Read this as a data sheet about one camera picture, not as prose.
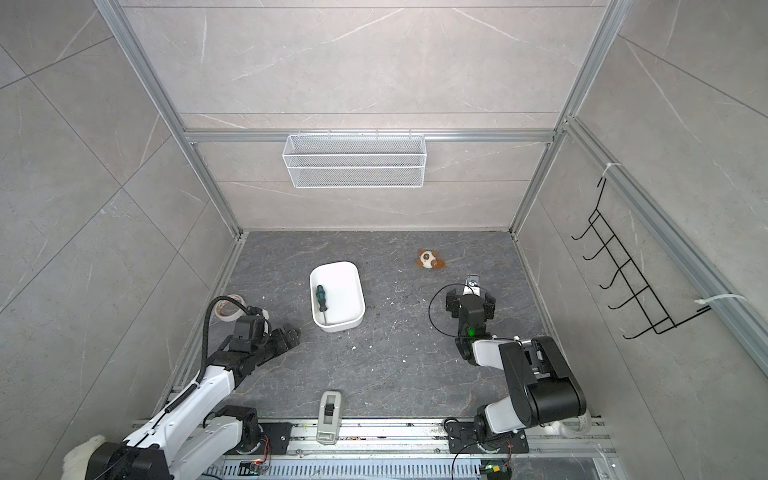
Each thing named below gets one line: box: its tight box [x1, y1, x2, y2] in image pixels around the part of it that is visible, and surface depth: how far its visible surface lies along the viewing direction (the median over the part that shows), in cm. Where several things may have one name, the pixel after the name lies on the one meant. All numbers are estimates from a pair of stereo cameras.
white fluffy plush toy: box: [60, 434, 106, 480], surface depth 57 cm
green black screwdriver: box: [316, 285, 328, 312], surface depth 100 cm
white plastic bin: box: [310, 261, 366, 333], surface depth 103 cm
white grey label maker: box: [316, 391, 342, 445], surface depth 76 cm
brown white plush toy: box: [416, 249, 446, 269], surface depth 109 cm
